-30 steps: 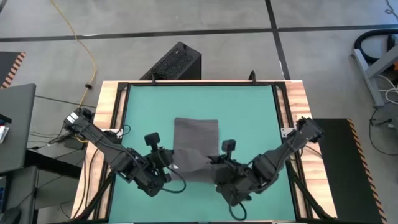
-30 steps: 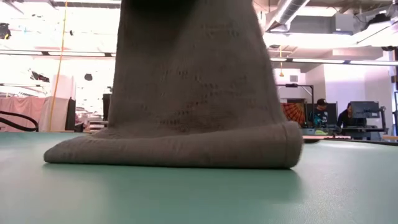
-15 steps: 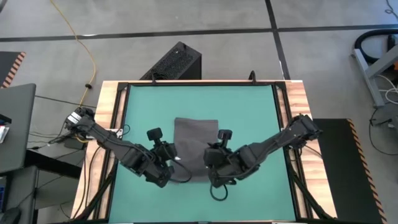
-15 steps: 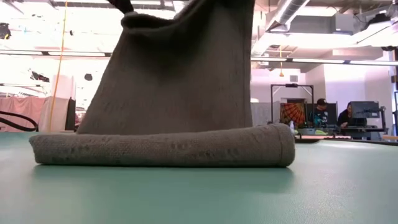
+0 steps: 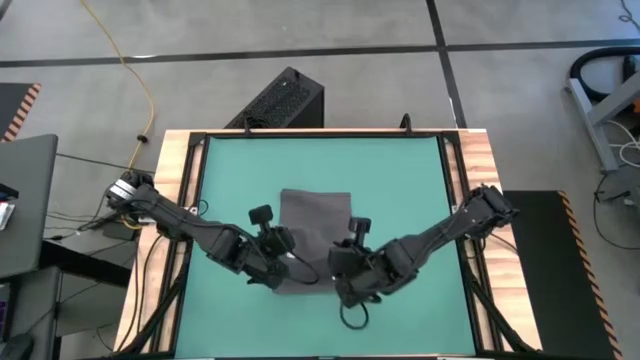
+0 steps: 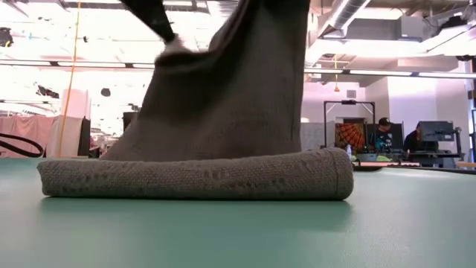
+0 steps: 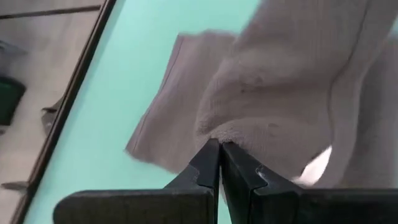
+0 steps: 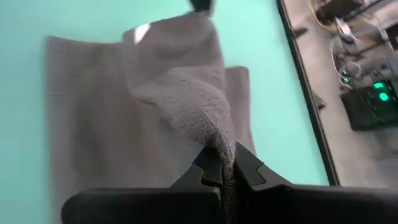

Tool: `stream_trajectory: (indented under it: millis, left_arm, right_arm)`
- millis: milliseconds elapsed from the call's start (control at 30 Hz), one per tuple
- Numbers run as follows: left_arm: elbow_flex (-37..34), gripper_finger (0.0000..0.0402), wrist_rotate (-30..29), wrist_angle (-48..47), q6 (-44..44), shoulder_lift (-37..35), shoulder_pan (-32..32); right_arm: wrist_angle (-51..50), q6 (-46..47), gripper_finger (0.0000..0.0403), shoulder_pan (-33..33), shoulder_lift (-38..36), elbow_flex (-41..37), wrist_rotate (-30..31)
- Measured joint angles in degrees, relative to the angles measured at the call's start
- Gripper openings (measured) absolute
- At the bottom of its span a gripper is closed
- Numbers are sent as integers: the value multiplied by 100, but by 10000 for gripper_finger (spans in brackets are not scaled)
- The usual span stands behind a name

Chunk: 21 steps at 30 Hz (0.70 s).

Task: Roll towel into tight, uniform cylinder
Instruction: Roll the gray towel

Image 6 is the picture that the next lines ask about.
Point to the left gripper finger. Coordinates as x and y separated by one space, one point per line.
152 18

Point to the grey towel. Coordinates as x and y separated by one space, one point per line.
223 111

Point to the black upright panel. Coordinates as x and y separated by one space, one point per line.
84 137

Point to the pink curtain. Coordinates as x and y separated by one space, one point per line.
26 126

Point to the grey partition panel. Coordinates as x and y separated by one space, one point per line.
312 136

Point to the orange patterned cloth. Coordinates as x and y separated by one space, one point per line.
349 136

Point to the green table mat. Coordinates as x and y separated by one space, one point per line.
238 238

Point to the person with cap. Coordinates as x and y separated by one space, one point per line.
383 139

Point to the black computer monitor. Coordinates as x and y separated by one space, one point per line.
435 131

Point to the black work desk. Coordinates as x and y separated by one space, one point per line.
427 156

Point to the silver ventilation duct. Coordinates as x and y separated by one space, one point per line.
346 15

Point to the black frame stand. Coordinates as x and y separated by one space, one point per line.
349 102

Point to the black metal table frame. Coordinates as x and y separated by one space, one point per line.
427 169

